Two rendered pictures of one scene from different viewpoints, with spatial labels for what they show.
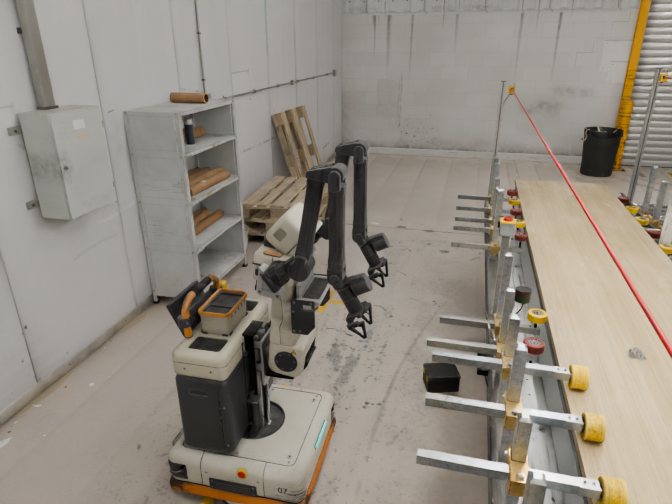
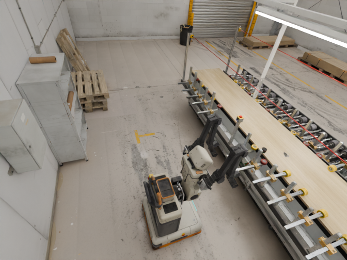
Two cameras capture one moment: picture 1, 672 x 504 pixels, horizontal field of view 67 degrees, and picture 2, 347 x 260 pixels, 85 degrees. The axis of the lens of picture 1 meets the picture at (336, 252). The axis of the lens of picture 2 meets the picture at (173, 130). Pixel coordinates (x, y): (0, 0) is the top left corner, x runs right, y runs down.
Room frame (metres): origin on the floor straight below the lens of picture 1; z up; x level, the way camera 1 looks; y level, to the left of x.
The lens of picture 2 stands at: (1.15, 1.14, 2.74)
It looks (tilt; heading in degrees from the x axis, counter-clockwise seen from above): 42 degrees down; 323
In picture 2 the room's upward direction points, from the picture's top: 6 degrees clockwise
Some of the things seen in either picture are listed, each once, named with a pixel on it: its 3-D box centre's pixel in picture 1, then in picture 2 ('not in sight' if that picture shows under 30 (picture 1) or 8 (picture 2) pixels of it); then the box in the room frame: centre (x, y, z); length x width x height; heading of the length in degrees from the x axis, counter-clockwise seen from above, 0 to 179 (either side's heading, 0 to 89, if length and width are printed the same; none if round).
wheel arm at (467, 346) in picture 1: (480, 348); (249, 167); (1.76, -0.59, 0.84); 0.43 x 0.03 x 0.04; 75
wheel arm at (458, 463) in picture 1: (511, 472); (304, 220); (1.01, -0.46, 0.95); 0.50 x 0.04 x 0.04; 75
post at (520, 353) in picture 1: (511, 409); (283, 194); (1.29, -0.55, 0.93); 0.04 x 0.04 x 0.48; 75
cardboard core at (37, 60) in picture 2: (189, 97); (43, 60); (4.20, 1.16, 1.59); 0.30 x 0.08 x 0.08; 75
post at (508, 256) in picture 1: (502, 302); (244, 145); (2.01, -0.75, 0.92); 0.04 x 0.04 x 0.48; 75
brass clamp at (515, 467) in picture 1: (517, 469); (304, 217); (1.03, -0.48, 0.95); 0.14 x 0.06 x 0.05; 165
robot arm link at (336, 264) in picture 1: (337, 228); (235, 163); (1.68, 0.00, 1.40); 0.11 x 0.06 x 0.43; 167
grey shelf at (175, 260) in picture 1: (194, 200); (62, 112); (4.09, 1.18, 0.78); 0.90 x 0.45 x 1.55; 165
